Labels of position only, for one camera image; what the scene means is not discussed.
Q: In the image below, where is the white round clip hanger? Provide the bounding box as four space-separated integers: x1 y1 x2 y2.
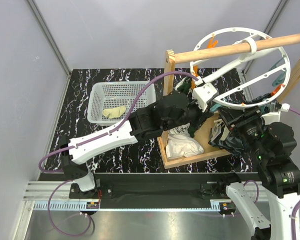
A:
189 26 291 111

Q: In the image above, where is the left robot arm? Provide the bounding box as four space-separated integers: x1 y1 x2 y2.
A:
60 91 212 198

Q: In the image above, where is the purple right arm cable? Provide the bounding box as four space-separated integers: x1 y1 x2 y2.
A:
244 107 300 240

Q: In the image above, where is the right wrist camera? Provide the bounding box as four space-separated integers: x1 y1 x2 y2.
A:
262 102 290 126

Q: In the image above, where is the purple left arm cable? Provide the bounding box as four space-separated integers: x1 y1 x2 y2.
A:
37 71 200 237

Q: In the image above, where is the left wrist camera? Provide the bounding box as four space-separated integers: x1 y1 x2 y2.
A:
192 83 219 112

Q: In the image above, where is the cream sock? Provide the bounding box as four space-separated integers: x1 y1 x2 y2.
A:
220 128 230 141
102 105 126 119

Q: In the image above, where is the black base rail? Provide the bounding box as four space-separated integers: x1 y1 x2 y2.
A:
69 173 238 211

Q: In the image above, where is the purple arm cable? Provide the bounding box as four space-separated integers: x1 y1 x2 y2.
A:
37 71 200 237
244 107 300 240

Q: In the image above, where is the teal clothespin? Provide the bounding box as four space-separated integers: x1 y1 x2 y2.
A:
210 103 222 113

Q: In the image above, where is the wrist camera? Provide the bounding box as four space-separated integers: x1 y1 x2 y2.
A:
192 83 219 112
262 102 290 126

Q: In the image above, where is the orange clothespin top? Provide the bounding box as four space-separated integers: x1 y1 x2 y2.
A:
207 34 218 49

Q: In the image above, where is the wooden hanging rack frame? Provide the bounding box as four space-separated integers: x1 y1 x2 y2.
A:
157 32 300 170

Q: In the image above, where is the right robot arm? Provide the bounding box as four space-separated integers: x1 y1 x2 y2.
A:
216 106 300 240

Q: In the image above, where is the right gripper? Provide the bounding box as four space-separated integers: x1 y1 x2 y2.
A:
217 103 269 160

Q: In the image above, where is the orange clothespin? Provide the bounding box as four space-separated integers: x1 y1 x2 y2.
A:
193 65 198 77
207 34 218 49

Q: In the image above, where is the green garment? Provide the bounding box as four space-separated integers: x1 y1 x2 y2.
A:
176 77 195 138

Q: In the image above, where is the orange clothespin left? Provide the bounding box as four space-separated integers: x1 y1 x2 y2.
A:
193 65 198 77

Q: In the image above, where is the white perforated plastic basket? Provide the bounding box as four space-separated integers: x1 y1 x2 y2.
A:
87 81 148 126

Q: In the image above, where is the white printed t-shirt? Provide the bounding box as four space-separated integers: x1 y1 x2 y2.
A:
165 123 204 160

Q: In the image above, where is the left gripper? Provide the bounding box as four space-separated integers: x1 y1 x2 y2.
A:
163 91 213 132

